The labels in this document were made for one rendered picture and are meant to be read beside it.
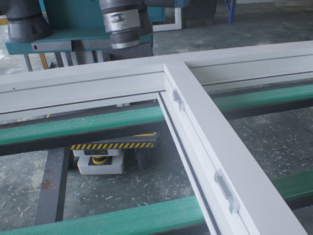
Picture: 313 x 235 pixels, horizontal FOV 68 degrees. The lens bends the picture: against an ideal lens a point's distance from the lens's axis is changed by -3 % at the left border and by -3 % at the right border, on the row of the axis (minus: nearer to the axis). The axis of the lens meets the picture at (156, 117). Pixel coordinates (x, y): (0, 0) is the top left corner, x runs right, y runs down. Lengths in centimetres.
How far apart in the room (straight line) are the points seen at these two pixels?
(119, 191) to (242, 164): 119
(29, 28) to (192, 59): 82
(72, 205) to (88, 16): 98
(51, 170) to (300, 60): 59
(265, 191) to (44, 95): 43
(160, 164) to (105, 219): 123
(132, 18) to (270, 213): 51
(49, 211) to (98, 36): 83
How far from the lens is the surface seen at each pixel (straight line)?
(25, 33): 119
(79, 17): 126
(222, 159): 29
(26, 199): 158
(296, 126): 205
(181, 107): 39
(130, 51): 63
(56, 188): 43
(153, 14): 417
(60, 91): 52
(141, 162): 139
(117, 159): 141
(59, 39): 115
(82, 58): 142
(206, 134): 32
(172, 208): 33
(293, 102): 60
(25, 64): 269
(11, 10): 119
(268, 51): 60
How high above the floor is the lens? 114
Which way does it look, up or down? 37 degrees down
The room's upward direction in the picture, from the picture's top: 2 degrees counter-clockwise
